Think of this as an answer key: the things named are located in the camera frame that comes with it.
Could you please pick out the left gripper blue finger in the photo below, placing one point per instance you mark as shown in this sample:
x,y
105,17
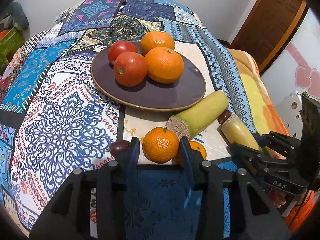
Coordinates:
x,y
280,143

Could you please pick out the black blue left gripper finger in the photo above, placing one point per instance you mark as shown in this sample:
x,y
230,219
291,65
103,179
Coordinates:
x,y
252,215
66,216

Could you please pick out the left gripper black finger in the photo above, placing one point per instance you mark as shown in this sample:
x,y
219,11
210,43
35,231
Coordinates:
x,y
256,158

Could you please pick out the large orange front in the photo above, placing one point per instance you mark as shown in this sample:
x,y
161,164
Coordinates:
x,y
164,65

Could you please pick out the large orange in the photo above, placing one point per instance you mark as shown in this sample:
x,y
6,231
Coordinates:
x,y
164,65
155,39

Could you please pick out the red tomato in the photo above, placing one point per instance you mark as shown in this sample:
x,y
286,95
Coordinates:
x,y
130,69
119,47

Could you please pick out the person's hand holding gripper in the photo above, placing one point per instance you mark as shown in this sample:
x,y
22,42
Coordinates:
x,y
278,198

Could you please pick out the yellow orange blanket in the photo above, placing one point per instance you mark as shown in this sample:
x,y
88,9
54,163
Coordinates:
x,y
265,117

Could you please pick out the small mandarin orange hidden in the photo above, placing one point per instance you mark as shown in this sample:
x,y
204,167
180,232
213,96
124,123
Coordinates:
x,y
196,146

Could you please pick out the wooden wardrobe with sliding door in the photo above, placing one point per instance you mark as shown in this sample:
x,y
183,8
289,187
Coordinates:
x,y
295,71

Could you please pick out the patchwork patterned bedspread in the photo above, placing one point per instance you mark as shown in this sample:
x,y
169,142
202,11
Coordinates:
x,y
54,119

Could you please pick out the dark purple round plate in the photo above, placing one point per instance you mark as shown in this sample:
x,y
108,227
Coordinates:
x,y
150,95

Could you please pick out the dark wooden door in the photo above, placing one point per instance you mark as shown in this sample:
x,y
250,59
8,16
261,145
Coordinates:
x,y
268,29

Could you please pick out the green storage bag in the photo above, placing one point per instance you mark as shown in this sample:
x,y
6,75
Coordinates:
x,y
11,41

